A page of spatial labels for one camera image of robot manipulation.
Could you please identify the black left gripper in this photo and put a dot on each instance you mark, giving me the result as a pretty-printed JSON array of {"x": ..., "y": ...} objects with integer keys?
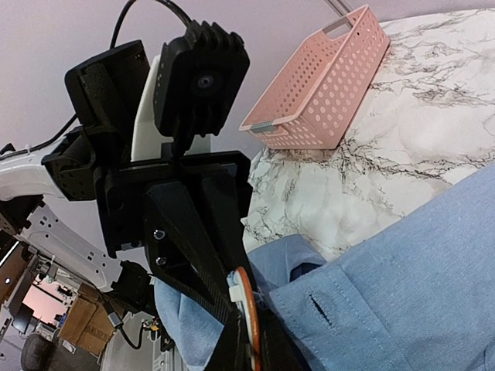
[{"x": 187, "y": 214}]

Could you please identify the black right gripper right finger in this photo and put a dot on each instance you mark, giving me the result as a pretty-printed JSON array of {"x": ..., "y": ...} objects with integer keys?
[{"x": 278, "y": 352}]

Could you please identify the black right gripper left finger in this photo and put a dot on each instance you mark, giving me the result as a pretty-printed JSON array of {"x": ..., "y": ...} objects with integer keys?
[{"x": 230, "y": 352}]

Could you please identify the round brooch orange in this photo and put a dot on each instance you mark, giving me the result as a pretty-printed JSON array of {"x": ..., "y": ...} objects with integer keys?
[{"x": 242, "y": 295}]

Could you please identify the blue shirt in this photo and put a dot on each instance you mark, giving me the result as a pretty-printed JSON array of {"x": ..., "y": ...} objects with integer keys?
[{"x": 419, "y": 295}]

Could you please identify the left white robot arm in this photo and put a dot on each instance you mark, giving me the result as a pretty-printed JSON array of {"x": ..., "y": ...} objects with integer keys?
[{"x": 114, "y": 124}]

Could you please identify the pink plastic basket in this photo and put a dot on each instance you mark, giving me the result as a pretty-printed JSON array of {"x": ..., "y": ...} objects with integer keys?
[{"x": 315, "y": 96}]

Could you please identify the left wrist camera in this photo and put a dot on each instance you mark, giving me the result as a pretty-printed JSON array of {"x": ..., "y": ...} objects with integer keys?
[{"x": 200, "y": 74}]

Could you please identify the left aluminium post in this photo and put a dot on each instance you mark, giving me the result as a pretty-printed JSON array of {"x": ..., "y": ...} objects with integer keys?
[{"x": 340, "y": 7}]

